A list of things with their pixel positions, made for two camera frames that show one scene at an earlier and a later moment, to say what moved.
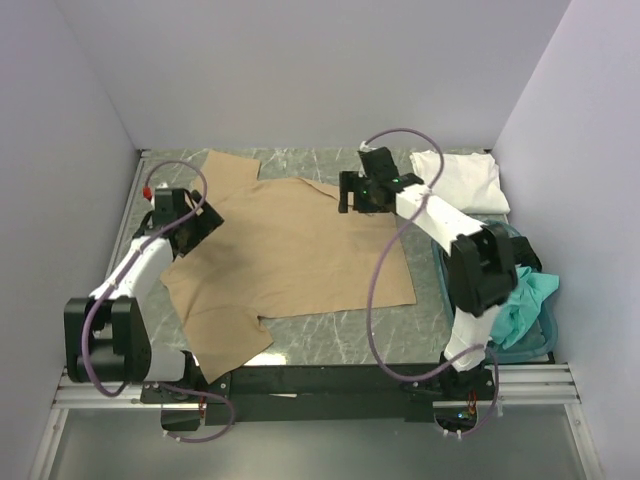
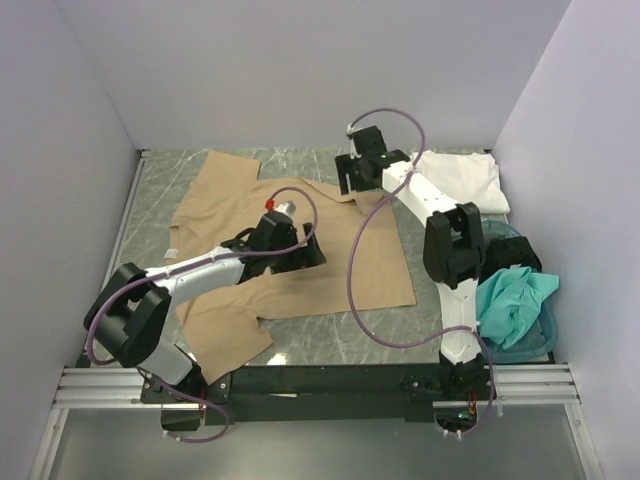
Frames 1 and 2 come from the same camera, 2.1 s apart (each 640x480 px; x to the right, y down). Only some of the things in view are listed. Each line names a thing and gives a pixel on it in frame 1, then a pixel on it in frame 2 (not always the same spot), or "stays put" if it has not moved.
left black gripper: (207, 222) → (305, 256)
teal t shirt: (521, 312) stays put
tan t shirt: (284, 247) stays put
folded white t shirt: (471, 179) stays put
